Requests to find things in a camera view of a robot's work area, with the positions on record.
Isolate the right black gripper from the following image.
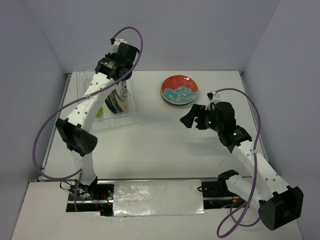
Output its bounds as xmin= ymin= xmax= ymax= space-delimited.
xmin=179 ymin=103 xmax=223 ymax=133

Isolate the white pink plate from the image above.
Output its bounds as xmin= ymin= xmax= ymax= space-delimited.
xmin=160 ymin=75 xmax=199 ymax=96

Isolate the lime green plate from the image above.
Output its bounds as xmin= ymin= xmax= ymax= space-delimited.
xmin=96 ymin=107 xmax=104 ymax=119

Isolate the dark patterned plate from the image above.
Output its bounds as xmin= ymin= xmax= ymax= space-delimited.
xmin=117 ymin=80 xmax=128 ymax=102

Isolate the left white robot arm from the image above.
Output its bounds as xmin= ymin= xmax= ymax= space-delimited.
xmin=55 ymin=42 xmax=140 ymax=200

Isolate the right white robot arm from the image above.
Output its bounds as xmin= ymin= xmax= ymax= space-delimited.
xmin=180 ymin=101 xmax=304 ymax=231

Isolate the teal green plate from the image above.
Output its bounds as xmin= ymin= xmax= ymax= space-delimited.
xmin=109 ymin=91 xmax=123 ymax=113

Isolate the dark green plate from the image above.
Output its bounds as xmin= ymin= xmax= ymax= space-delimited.
xmin=104 ymin=96 xmax=118 ymax=114

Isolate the beige plate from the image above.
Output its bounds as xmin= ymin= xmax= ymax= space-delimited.
xmin=115 ymin=90 xmax=129 ymax=113

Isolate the silver foil tape patch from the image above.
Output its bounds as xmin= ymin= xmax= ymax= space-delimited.
xmin=112 ymin=179 xmax=205 ymax=217

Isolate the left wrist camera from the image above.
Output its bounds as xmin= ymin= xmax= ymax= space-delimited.
xmin=110 ymin=38 xmax=127 ymax=54

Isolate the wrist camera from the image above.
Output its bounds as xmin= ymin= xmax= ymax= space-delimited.
xmin=207 ymin=91 xmax=221 ymax=104
xmin=110 ymin=38 xmax=127 ymax=54

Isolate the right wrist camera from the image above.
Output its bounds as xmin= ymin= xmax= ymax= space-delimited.
xmin=207 ymin=91 xmax=221 ymax=104

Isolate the white wire dish rack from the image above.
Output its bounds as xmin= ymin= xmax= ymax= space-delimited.
xmin=75 ymin=64 xmax=138 ymax=131

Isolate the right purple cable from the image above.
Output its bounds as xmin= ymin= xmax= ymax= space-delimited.
xmin=216 ymin=87 xmax=262 ymax=238

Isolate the purple cable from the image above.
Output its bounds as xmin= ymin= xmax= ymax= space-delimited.
xmin=32 ymin=26 xmax=144 ymax=181
xmin=216 ymin=87 xmax=262 ymax=238

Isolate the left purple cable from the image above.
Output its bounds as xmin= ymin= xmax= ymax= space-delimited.
xmin=32 ymin=26 xmax=144 ymax=181

